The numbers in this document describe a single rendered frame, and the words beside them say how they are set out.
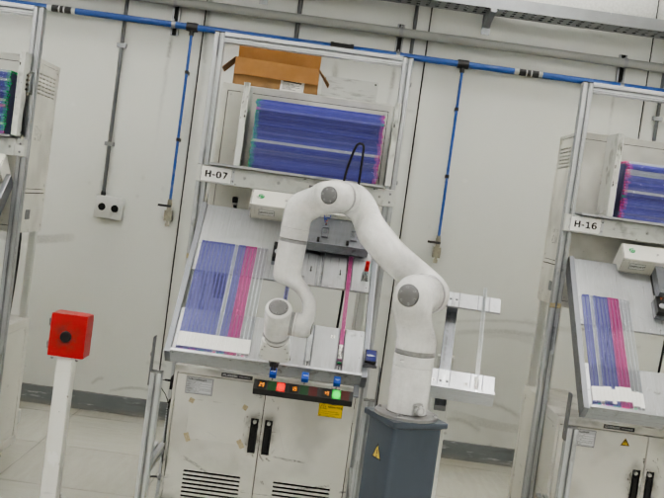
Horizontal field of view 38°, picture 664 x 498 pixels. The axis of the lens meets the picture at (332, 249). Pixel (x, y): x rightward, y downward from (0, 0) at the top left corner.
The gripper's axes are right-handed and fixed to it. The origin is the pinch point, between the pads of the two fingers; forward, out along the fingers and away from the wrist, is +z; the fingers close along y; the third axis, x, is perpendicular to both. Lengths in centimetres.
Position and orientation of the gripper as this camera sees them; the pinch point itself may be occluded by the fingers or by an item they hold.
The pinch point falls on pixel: (274, 364)
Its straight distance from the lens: 331.0
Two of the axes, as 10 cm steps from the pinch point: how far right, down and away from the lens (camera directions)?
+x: 1.0, -7.5, 6.6
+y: 9.9, 1.4, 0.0
